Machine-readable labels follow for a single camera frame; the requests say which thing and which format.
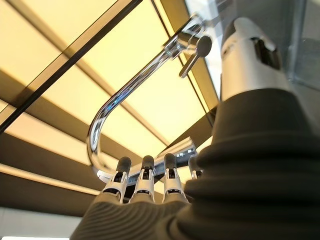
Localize dark right robot hand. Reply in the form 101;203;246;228
69;16;320;240

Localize chrome gooseneck kitchen faucet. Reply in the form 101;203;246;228
85;9;213;184

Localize yellow window with dark frame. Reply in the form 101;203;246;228
0;0;221;219

